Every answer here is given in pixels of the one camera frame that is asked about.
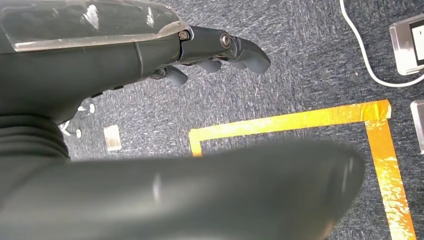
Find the white floor scrap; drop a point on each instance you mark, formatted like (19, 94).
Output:
(69, 130)
(86, 108)

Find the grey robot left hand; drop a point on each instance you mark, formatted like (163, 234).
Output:
(82, 66)

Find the small pale floor label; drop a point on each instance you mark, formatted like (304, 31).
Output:
(112, 138)

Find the yellow floor tape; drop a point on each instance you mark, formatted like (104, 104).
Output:
(384, 159)

